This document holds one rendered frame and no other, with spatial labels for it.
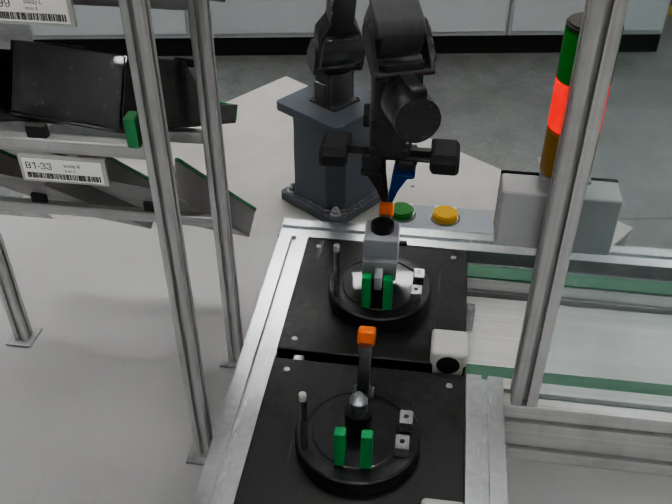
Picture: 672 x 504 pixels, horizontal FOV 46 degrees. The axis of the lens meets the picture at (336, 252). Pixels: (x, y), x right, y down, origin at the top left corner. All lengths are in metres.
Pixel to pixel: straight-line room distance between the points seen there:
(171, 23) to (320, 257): 3.11
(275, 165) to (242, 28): 2.59
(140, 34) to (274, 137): 1.01
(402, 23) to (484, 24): 3.23
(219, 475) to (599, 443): 0.46
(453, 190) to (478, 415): 0.65
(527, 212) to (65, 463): 0.65
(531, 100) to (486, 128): 0.37
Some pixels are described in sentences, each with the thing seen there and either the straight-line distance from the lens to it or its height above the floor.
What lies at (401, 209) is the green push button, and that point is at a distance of 1.26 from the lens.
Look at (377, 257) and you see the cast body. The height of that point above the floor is 1.06.
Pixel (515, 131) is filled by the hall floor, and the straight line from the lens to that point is 3.57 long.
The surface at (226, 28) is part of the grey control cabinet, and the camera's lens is 4.15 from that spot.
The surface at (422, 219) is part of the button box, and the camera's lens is 1.26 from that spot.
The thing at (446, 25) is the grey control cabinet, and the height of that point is 0.16.
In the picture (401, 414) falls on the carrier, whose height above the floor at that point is 1.01.
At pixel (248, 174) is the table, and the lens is 1.57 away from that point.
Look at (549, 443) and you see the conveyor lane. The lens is 1.04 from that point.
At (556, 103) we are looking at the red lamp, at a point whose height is 1.34.
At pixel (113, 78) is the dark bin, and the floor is 1.35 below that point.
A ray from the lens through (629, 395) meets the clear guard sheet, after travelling 1.01.
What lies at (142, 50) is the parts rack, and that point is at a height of 1.41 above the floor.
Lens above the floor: 1.68
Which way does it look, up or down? 38 degrees down
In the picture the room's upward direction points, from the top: straight up
